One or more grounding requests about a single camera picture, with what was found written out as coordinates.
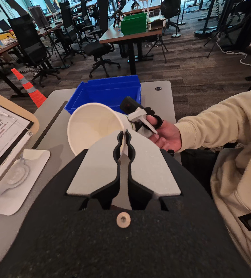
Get person's cream sweater torso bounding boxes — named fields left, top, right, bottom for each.
left=210, top=139, right=251, bottom=278

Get orange traffic cone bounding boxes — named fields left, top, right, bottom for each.
left=11, top=68, right=47, bottom=108

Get blue plastic bin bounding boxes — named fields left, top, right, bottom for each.
left=64, top=74, right=142, bottom=115

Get white paper cup green band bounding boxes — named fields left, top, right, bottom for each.
left=67, top=103, right=137, bottom=157

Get black mesh office chair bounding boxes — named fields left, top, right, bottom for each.
left=84, top=0, right=121, bottom=78
left=8, top=14, right=61, bottom=88
left=160, top=0, right=182, bottom=39
left=58, top=0, right=87, bottom=65

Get person's right forearm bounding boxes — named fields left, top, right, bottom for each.
left=174, top=84, right=251, bottom=153

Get printed instruction sheet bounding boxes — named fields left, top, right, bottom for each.
left=0, top=99, right=31, bottom=174

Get white floor cable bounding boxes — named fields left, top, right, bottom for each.
left=216, top=39, right=251, bottom=70

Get green plastic bin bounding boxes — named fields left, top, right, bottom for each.
left=120, top=13, right=148, bottom=36

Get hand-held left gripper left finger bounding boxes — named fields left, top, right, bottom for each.
left=66, top=130, right=126, bottom=198

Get wooden top table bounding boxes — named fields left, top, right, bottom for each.
left=99, top=21, right=163, bottom=75

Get person's dark trouser leg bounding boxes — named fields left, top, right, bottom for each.
left=180, top=142, right=220, bottom=198

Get white document stand wooden board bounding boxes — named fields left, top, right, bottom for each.
left=0, top=87, right=51, bottom=216

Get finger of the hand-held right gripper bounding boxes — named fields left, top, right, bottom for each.
left=127, top=108, right=148, bottom=123

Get cardboard box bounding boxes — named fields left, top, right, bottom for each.
left=147, top=15, right=166, bottom=31

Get black stanchion post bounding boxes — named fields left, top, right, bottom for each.
left=194, top=0, right=214, bottom=39

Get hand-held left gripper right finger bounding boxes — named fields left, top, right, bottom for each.
left=125, top=130, right=182, bottom=200

